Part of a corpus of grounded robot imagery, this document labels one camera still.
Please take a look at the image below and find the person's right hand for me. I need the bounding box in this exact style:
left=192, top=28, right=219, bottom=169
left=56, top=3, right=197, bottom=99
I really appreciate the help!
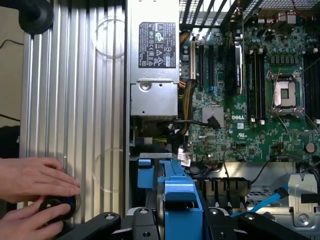
left=0, top=199, right=72, bottom=240

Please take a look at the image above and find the person's left hand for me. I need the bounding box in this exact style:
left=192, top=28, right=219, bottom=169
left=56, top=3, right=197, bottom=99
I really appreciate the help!
left=0, top=156, right=81, bottom=205

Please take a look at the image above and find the black fan shroud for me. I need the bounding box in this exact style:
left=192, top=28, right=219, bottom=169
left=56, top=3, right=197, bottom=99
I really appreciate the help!
left=196, top=176, right=252, bottom=210

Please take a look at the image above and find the open PC case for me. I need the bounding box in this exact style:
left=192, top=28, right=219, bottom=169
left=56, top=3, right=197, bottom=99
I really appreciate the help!
left=124, top=0, right=320, bottom=240

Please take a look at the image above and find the clear round plastic disc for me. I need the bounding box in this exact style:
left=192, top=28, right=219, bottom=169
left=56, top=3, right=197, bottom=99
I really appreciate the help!
left=91, top=15, right=126, bottom=60
left=91, top=147, right=126, bottom=193

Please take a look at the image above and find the hard drive in blue caddy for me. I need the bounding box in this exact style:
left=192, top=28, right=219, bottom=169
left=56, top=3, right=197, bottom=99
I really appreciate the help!
left=128, top=151, right=176, bottom=210

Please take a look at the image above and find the white barcode tag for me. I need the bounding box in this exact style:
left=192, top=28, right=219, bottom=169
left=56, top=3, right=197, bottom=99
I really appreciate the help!
left=176, top=147, right=194, bottom=166

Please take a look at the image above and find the green motherboard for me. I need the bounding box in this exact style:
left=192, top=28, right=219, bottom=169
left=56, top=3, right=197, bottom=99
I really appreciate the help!
left=178, top=22, right=320, bottom=163

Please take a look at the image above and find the silver heat sink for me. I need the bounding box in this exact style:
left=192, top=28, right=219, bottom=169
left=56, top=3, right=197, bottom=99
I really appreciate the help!
left=201, top=106, right=225, bottom=129

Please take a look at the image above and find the coin battery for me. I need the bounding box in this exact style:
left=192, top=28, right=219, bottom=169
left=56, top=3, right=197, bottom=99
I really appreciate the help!
left=304, top=142, right=317, bottom=154

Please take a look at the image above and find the silver power supply unit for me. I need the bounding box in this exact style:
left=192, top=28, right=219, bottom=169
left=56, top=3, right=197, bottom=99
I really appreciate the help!
left=128, top=0, right=181, bottom=118

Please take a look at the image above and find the silver socket cover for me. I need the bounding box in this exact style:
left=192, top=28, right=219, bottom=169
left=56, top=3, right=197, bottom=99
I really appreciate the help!
left=271, top=106, right=306, bottom=117

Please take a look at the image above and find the thin locking lever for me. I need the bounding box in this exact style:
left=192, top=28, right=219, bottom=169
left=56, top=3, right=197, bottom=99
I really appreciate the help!
left=299, top=111, right=320, bottom=128

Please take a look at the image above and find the black RAM slot row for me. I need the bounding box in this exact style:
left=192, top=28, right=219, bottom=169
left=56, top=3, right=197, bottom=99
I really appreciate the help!
left=246, top=48, right=266, bottom=125
left=302, top=56, right=320, bottom=123

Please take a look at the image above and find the CPU socket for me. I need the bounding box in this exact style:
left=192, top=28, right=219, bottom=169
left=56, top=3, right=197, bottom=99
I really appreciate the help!
left=266, top=69, right=305, bottom=116

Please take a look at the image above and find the black graphics card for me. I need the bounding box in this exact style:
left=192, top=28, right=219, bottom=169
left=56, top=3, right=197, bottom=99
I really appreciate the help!
left=226, top=42, right=245, bottom=97

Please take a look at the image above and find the black expansion slot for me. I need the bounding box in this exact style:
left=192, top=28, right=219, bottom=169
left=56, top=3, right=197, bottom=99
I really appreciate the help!
left=208, top=44, right=215, bottom=87
left=198, top=44, right=205, bottom=91

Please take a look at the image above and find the black seat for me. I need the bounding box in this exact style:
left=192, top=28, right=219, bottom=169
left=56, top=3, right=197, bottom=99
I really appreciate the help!
left=0, top=124, right=21, bottom=159

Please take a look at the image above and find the white expansion slot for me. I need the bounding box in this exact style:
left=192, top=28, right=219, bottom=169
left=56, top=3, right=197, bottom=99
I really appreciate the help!
left=189, top=41, right=198, bottom=81

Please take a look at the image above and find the blue SATA wire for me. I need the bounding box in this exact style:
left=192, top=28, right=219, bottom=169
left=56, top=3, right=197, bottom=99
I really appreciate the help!
left=229, top=184, right=290, bottom=219

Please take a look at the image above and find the silver metal drive bracket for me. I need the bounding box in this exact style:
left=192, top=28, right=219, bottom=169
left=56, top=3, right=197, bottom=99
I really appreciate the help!
left=287, top=173, right=320, bottom=229

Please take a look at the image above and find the black cable with flat plug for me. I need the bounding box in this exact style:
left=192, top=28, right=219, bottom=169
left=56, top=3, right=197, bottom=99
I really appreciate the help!
left=173, top=116, right=221, bottom=131

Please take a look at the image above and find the yellow black wire bundle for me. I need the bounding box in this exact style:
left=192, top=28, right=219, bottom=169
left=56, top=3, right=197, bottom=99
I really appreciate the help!
left=178, top=29, right=199, bottom=137

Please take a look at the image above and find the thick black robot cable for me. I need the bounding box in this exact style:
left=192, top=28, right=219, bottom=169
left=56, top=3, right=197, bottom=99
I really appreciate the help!
left=0, top=0, right=55, bottom=35

